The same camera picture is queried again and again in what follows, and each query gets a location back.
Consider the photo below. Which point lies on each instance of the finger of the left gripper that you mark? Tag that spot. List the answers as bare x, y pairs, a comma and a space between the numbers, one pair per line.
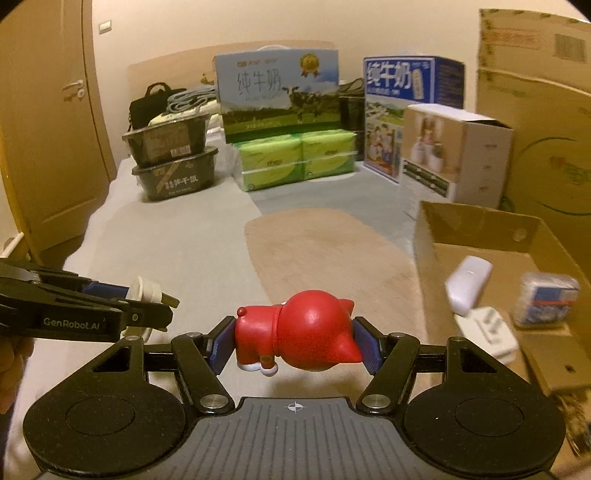
31, 272
30, 306

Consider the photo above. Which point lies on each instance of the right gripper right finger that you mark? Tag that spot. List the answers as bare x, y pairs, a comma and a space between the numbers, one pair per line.
390, 359

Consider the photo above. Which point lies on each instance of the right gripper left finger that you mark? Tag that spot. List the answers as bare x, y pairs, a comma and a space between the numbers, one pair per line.
200, 359

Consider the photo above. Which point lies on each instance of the white plug adapter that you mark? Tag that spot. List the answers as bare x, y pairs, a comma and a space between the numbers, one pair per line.
146, 291

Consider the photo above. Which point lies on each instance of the red cat figurine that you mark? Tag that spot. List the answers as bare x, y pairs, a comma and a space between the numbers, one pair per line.
311, 331

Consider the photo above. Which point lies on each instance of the white remote control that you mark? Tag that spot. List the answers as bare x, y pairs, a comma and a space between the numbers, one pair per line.
465, 284

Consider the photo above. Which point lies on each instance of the white square charger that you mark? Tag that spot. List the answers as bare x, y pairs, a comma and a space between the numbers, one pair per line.
486, 328

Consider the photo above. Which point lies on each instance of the wooden door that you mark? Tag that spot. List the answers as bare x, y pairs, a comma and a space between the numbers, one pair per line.
56, 161

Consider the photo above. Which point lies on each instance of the lower black food tray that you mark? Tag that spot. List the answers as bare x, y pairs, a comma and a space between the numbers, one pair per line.
178, 177

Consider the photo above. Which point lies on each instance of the black food tray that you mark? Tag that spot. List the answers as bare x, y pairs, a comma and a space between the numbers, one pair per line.
178, 177
168, 141

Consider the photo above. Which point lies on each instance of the upper black food tray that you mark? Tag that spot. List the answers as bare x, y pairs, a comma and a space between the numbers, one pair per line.
168, 141

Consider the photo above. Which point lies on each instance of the small blue white packet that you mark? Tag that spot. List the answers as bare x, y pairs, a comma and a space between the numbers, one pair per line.
545, 300

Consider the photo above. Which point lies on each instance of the open shallow cardboard box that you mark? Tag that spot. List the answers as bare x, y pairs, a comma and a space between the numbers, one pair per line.
515, 244

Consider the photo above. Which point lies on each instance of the black bag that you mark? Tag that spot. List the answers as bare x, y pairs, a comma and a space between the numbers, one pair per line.
150, 105

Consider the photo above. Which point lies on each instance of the green tissue pack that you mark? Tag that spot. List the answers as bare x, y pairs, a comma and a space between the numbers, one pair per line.
292, 158

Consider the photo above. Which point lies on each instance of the white humidifier box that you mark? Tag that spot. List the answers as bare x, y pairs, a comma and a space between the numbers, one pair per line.
452, 155

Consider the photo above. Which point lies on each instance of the green pasture milk box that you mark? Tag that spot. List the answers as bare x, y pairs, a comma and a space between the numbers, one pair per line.
272, 92

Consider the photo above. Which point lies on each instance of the blue milk carton box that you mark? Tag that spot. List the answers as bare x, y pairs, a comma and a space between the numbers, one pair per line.
394, 82

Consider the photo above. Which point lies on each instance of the large brown cardboard box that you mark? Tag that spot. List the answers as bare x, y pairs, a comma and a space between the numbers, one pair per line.
534, 76

